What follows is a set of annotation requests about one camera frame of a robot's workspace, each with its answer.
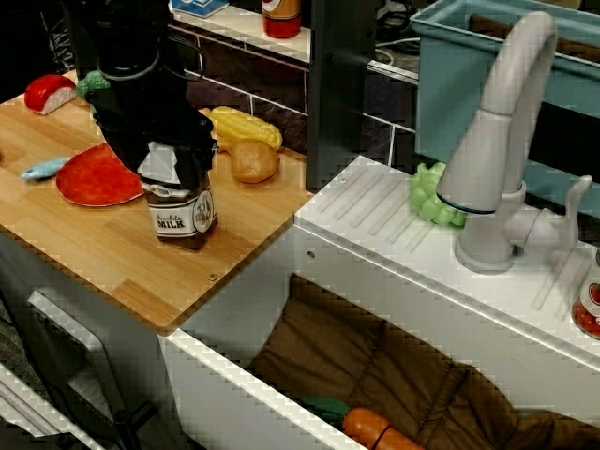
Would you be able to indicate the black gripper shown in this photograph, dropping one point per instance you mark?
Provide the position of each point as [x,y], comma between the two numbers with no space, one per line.
[145,112]

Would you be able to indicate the brown chocolate milk box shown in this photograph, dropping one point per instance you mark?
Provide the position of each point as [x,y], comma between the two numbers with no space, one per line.
[180,215]

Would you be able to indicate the black WidowX robot arm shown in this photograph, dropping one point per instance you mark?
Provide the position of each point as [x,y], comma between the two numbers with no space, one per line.
[126,33]

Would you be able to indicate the blue white milk carton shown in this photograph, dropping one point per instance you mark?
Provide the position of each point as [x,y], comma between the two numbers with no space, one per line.
[199,7]

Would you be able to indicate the orange plastic plate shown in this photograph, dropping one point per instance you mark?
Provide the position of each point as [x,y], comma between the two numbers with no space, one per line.
[94,180]

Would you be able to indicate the yellow toy corn cob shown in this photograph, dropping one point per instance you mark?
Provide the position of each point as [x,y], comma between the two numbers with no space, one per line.
[248,126]

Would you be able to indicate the brown toy potato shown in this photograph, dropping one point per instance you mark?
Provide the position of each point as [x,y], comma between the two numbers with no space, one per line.
[255,161]

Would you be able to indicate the green toy broccoli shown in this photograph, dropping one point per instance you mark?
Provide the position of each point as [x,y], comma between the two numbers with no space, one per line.
[89,84]

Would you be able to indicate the wooden counter board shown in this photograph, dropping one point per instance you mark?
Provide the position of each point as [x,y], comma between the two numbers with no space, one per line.
[117,262]

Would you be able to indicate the blue toy fish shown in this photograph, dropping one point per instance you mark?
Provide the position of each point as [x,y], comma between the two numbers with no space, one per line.
[42,169]

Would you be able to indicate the red toy sushi piece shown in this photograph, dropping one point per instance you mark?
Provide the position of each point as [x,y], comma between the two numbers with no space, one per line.
[47,93]

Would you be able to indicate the white toy kitchen unit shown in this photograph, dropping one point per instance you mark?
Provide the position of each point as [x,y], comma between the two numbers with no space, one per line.
[375,262]

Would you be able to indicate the green toy grapes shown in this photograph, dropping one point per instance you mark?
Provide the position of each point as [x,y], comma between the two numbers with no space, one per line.
[431,201]

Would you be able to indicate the brown quilted cloth in sink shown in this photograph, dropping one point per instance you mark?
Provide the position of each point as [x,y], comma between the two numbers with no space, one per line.
[375,356]

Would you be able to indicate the light blue plastic bin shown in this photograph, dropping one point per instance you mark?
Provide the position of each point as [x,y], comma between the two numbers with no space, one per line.
[445,94]

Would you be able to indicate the grey toy kitchen faucet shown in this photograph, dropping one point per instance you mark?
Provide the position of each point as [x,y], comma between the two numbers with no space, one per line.
[497,140]

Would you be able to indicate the orange toy carrot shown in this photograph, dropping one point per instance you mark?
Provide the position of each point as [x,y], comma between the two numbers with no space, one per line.
[370,429]

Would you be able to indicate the brown cloth in bin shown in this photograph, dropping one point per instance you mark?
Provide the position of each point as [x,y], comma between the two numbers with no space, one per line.
[574,47]

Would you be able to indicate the tomato print tin can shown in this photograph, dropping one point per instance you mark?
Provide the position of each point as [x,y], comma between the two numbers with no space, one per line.
[588,304]

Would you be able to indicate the white wall shelf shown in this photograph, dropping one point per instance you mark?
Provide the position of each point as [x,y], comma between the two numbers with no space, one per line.
[248,33]

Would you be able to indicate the black vertical post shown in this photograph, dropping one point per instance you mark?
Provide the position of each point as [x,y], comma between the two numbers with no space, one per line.
[337,94]

